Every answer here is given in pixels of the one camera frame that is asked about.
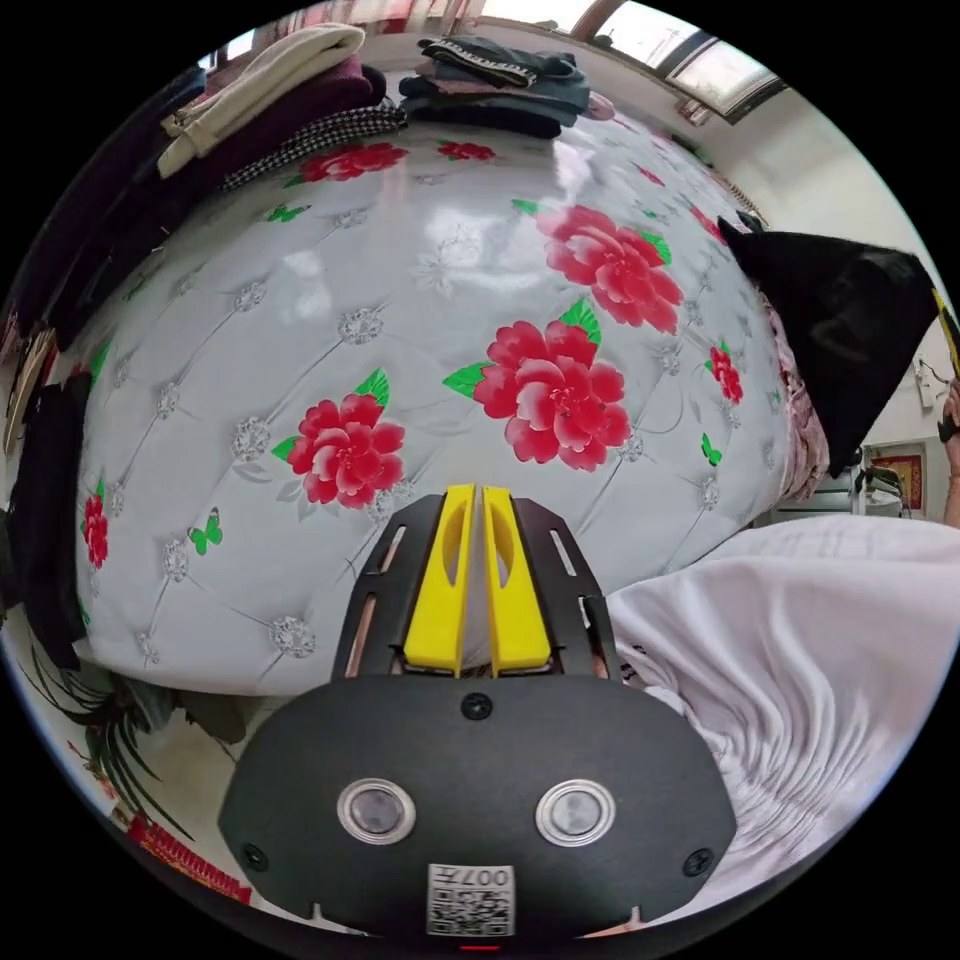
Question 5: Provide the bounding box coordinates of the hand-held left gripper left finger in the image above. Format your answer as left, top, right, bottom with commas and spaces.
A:
402, 483, 478, 679

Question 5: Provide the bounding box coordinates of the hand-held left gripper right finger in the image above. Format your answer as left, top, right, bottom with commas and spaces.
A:
482, 485, 553, 679

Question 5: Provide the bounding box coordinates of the black short sleeve shirt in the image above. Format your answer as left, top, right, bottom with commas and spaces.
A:
717, 212, 944, 481

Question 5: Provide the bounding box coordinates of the person's right hand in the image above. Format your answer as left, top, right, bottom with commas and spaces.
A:
938, 377, 960, 530

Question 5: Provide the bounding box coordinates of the person's body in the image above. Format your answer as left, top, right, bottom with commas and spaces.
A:
604, 514, 960, 905

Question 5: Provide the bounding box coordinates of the bed with floral sheet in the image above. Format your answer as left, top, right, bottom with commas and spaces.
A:
73, 112, 835, 699

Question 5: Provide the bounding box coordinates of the green plant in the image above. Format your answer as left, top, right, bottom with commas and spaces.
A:
18, 652, 200, 845

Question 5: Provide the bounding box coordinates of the window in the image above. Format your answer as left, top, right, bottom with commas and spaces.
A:
566, 0, 790, 125

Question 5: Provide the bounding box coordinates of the pile of black clothes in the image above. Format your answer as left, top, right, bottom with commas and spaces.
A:
0, 71, 215, 673

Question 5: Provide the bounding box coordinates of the pile of dark folded clothes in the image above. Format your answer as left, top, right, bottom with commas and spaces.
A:
397, 35, 595, 142

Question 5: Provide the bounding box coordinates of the pile of clothes with cream garment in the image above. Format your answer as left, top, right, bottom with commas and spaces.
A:
155, 22, 411, 193

